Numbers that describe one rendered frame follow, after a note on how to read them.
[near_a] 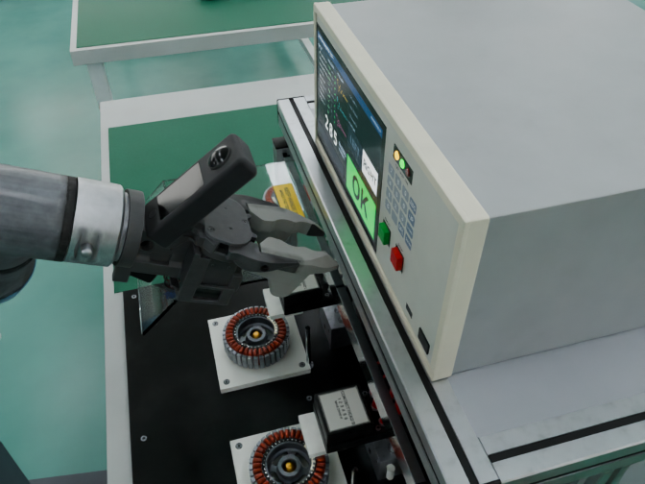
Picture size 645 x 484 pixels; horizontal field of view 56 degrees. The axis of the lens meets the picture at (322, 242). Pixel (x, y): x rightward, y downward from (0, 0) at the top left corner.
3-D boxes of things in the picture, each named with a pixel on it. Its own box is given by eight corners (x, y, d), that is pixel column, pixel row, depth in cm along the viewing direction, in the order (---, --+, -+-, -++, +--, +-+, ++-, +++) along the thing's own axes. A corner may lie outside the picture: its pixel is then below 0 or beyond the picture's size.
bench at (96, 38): (122, 228, 244) (69, 51, 193) (111, 36, 375) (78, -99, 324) (380, 182, 266) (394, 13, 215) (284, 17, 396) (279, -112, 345)
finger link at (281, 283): (318, 296, 65) (236, 274, 62) (342, 255, 62) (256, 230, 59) (321, 316, 62) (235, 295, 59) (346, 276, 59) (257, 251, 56)
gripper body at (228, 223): (222, 256, 66) (107, 240, 60) (250, 195, 61) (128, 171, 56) (234, 308, 60) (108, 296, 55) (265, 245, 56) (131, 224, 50)
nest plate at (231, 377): (221, 394, 98) (220, 389, 97) (208, 324, 108) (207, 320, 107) (311, 373, 101) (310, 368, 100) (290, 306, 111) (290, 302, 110)
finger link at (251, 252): (291, 254, 61) (208, 230, 58) (298, 241, 60) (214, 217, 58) (294, 285, 58) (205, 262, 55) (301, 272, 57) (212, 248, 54)
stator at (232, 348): (236, 379, 98) (233, 366, 96) (216, 329, 106) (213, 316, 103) (299, 356, 102) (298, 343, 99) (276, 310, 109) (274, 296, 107)
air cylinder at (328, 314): (330, 350, 104) (330, 328, 100) (319, 317, 109) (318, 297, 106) (358, 343, 105) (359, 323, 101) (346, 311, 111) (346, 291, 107)
